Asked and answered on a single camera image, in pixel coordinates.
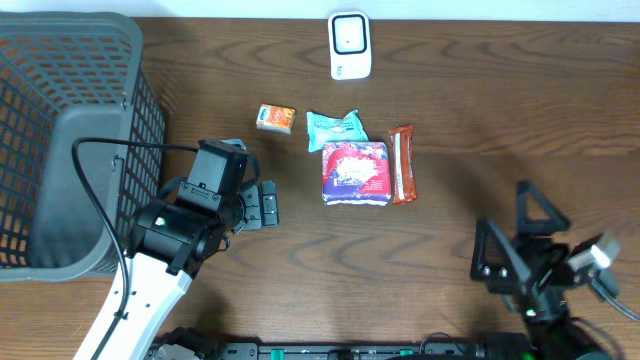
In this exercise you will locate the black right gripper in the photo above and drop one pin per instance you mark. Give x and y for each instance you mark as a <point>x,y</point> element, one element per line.
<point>509,273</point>

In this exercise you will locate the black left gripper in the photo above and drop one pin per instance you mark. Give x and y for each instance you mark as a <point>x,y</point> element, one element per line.
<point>261,205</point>

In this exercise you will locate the red purple snack pack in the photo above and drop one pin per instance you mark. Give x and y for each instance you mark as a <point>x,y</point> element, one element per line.
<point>356,173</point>

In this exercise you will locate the small orange box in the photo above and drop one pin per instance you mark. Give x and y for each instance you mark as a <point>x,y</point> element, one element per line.
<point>275,118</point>

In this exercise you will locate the teal wet wipes pack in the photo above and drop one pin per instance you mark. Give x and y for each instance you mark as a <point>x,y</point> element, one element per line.
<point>322,129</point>

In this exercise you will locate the red snack bar wrapper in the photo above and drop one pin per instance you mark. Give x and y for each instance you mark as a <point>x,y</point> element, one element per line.
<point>405,190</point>

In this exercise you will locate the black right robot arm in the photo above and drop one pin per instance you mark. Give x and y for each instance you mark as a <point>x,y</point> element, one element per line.
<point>562,339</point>

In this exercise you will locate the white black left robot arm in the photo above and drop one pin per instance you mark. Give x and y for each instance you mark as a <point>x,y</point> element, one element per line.
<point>170,238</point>

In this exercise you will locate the grey plastic mesh basket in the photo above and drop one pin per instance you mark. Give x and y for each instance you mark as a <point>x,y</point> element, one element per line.
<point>80,137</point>

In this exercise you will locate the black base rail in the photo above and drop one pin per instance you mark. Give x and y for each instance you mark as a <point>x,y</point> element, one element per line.
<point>186,343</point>

